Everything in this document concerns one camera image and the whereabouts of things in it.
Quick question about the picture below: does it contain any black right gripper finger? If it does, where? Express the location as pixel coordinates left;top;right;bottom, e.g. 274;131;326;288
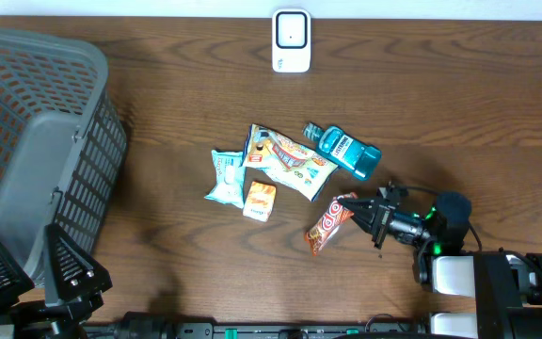
351;214;377;238
337;197;384;215

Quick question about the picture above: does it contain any red Top snack wrapper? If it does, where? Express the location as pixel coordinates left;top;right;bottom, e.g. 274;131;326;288
304;192;358;256

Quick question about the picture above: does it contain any blue mouthwash bottle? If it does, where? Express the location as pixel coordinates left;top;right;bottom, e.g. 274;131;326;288
303;122;382;181

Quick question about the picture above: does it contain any cream chips snack bag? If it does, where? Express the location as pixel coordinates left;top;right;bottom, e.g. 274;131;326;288
242;124;338;202

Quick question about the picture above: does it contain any orange small snack box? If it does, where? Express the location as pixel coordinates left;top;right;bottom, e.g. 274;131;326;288
243;181;277;222

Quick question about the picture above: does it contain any light blue wipes pack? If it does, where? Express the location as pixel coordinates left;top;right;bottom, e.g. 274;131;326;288
205;150;246;209

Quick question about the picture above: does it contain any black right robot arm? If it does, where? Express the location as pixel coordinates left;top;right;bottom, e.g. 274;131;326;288
337;184;542;338

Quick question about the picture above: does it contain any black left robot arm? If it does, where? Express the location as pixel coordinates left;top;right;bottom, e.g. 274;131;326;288
0;224;112;338

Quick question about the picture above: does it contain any white barcode scanner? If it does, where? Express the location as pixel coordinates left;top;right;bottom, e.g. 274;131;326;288
272;8;311;73

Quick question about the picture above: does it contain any grey plastic mesh basket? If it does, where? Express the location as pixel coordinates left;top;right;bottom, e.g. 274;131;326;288
0;27;128;285

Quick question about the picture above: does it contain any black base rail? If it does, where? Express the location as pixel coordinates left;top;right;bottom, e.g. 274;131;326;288
83;312;430;339

